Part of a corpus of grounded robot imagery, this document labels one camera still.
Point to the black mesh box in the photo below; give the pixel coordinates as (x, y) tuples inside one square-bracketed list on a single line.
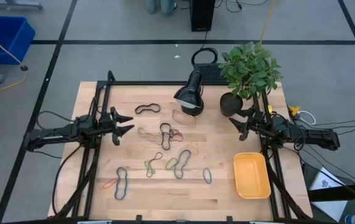
[(209, 73)]

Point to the yellow plastic bin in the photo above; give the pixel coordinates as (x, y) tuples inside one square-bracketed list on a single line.
[(251, 177)]

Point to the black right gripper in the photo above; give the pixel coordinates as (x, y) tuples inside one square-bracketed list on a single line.
[(261, 124)]

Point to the black wide rubber band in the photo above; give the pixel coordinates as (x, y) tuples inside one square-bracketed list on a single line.
[(136, 109), (162, 141)]

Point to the person's shoe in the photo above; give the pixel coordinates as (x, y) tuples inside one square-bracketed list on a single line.
[(150, 5), (168, 7)]

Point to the black aluminium table frame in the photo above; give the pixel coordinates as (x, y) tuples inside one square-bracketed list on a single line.
[(164, 83)]

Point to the grey furniture base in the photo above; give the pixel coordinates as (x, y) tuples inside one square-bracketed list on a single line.
[(15, 3)]

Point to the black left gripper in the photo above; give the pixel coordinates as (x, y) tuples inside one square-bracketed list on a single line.
[(105, 126)]

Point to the blue plastic crate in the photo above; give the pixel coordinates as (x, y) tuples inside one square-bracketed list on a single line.
[(6, 40)]

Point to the yellow thin rubber band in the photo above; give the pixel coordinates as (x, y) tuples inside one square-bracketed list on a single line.
[(196, 152)]

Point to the potted green plant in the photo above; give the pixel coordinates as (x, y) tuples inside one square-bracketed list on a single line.
[(251, 71)]

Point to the black table clamp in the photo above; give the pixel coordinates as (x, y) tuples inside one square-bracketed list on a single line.
[(138, 218), (229, 219)]

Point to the small blue rubber band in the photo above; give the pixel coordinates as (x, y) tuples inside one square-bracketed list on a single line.
[(204, 175)]

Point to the yellow connector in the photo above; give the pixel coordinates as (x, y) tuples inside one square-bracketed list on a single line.
[(294, 110)]

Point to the large blue rubber band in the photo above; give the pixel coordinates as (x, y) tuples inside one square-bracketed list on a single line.
[(121, 198)]

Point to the black bar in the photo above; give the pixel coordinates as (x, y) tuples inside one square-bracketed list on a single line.
[(342, 192)]

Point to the black computer tower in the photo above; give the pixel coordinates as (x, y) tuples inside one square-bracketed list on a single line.
[(202, 15)]

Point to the orange thin rubber band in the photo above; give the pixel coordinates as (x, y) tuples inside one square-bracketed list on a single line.
[(110, 183)]

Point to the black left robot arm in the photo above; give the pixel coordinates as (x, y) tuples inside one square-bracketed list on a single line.
[(49, 135)]

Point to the white paper sheet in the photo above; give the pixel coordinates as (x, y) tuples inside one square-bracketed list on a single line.
[(329, 208)]

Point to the red thin rubber band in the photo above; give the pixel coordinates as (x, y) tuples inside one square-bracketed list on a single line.
[(180, 137)]

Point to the black desk lamp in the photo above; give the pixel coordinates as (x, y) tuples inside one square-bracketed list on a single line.
[(189, 93)]

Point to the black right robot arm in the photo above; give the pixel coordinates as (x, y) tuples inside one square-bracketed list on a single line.
[(317, 138)]

